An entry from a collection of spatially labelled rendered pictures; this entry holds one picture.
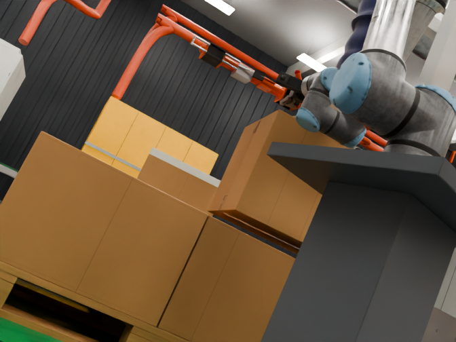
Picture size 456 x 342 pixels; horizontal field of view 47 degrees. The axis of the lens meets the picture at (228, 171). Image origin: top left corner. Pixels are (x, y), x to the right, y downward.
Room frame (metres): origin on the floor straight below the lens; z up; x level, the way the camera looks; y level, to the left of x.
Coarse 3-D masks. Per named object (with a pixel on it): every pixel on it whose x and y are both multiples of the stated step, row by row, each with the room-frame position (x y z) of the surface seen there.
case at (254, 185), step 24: (264, 120) 1.93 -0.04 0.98; (288, 120) 1.81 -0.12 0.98; (240, 144) 2.13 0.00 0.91; (264, 144) 1.80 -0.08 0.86; (312, 144) 1.83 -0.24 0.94; (336, 144) 1.85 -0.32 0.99; (240, 168) 1.96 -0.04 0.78; (264, 168) 1.81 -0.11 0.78; (216, 192) 2.17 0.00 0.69; (240, 192) 1.82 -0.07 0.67; (264, 192) 1.81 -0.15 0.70; (288, 192) 1.83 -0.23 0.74; (312, 192) 1.85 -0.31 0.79; (240, 216) 1.91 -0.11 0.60; (264, 216) 1.82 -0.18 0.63; (288, 216) 1.84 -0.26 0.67; (312, 216) 1.86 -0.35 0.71; (288, 240) 1.97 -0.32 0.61
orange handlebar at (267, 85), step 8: (224, 64) 1.93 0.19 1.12; (232, 64) 1.90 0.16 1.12; (256, 80) 1.93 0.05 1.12; (264, 80) 1.93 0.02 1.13; (264, 88) 1.97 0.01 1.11; (272, 88) 1.95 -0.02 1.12; (280, 88) 1.96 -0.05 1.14; (368, 128) 1.91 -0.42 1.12; (360, 144) 2.11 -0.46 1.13; (368, 144) 2.08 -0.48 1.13
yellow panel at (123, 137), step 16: (112, 96) 8.88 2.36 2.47; (112, 112) 8.91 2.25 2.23; (128, 112) 8.98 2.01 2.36; (96, 128) 8.88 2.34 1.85; (112, 128) 8.95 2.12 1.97; (128, 128) 9.02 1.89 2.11; (144, 128) 9.08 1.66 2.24; (160, 128) 9.15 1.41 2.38; (96, 144) 8.92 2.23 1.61; (112, 144) 8.98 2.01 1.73; (128, 144) 9.05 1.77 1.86; (144, 144) 9.12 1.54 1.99; (160, 144) 9.19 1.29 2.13; (176, 144) 9.26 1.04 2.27; (192, 144) 9.33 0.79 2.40; (112, 160) 9.02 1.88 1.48; (128, 160) 9.08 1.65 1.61; (144, 160) 9.15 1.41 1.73; (192, 160) 9.37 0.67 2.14; (208, 160) 9.44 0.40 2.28
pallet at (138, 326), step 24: (0, 264) 1.62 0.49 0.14; (0, 288) 1.63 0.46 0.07; (24, 288) 2.15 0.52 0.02; (48, 288) 1.66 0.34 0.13; (0, 312) 1.64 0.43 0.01; (24, 312) 1.74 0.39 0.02; (72, 312) 2.12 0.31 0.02; (120, 312) 1.73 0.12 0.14; (72, 336) 1.72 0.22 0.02; (120, 336) 2.17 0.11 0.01; (144, 336) 1.76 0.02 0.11; (168, 336) 1.78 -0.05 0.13
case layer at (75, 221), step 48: (48, 144) 1.61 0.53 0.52; (48, 192) 1.63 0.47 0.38; (96, 192) 1.66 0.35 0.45; (144, 192) 1.70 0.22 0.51; (0, 240) 1.61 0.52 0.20; (48, 240) 1.65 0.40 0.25; (96, 240) 1.68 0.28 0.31; (144, 240) 1.72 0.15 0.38; (192, 240) 1.76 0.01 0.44; (240, 240) 1.80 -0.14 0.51; (96, 288) 1.70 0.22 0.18; (144, 288) 1.74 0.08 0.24; (192, 288) 1.78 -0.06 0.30; (240, 288) 1.82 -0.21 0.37; (192, 336) 1.80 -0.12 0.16; (240, 336) 1.84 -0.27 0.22
